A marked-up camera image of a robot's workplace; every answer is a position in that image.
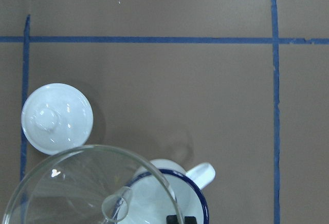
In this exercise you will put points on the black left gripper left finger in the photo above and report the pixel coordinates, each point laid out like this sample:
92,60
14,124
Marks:
171,219

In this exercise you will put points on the clear glass funnel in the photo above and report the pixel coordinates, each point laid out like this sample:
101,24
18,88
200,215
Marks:
88,184

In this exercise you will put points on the white ceramic mug lid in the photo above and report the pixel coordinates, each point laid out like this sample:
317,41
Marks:
56,117

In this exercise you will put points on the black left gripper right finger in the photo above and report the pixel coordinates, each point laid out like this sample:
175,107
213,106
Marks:
189,220

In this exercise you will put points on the white enamel mug blue rim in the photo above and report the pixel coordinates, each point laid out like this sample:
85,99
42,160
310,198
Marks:
150,202

